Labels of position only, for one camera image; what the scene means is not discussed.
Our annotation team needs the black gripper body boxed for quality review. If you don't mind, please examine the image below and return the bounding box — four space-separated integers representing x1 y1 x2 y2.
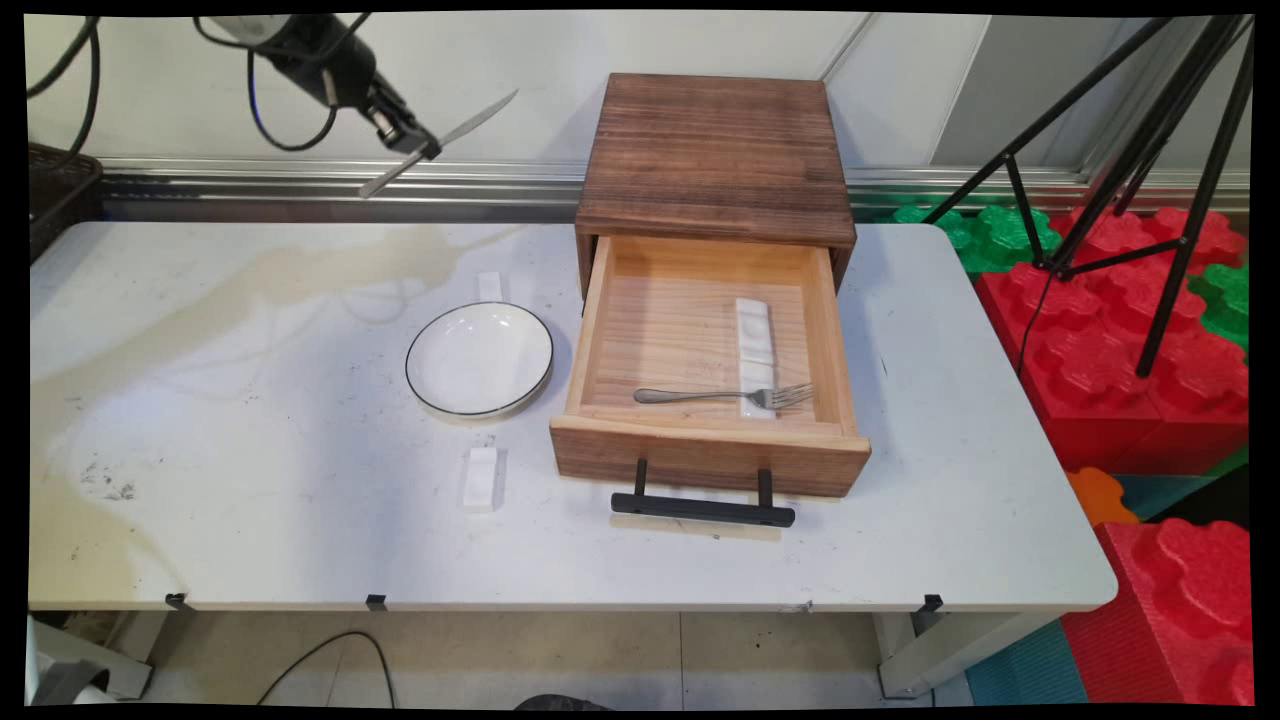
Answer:
264 14 407 117

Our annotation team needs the teal foam mat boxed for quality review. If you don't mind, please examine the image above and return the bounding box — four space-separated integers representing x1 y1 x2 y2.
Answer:
964 620 1091 707

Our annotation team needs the silver table knife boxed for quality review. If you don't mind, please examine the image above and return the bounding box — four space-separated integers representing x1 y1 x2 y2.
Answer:
357 89 520 200

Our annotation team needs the long white cutlery rest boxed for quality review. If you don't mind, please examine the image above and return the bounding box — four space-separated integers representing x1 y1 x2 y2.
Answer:
735 297 779 421

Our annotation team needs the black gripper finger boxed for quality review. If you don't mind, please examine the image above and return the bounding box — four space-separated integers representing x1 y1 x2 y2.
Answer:
371 111 428 161
394 94 442 159

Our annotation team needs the white table leg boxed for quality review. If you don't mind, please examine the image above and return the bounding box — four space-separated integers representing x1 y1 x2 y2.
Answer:
874 608 1063 700

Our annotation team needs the aluminium wall rail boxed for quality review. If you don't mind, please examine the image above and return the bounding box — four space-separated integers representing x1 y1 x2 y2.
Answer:
85 157 1251 225

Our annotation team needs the black floor cable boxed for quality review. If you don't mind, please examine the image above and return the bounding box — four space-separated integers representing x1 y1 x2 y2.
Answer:
258 630 397 709

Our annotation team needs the black drawer handle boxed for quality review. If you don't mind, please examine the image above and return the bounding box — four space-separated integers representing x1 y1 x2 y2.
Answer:
610 458 797 529

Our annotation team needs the green foam block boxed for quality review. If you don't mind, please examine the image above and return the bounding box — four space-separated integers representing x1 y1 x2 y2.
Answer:
1187 262 1251 351
888 203 1063 277

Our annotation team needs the dark brown wooden cabinet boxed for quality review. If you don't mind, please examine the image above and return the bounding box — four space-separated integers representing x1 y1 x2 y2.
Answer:
575 72 858 301

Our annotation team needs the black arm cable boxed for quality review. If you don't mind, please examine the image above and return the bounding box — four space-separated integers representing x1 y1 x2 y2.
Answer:
27 15 103 159

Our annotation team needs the black tripod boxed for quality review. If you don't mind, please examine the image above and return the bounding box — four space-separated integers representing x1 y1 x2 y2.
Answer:
920 15 1256 379

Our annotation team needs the light wooden drawer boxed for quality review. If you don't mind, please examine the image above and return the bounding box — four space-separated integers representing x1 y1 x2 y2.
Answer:
548 235 872 499

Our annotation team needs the silver fork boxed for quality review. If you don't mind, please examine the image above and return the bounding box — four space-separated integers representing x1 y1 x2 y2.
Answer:
632 382 814 412

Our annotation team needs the white plate with black rim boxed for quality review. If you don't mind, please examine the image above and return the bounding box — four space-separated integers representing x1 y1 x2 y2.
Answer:
404 301 555 419

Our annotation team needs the black looped gripper cable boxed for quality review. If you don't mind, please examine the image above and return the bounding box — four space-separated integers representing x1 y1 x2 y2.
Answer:
193 14 373 153

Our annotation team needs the black mesh basket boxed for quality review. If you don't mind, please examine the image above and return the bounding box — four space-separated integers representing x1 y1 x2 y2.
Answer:
28 142 105 264

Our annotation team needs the orange foam piece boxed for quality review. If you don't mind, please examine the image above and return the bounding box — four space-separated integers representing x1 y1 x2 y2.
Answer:
1065 467 1142 529

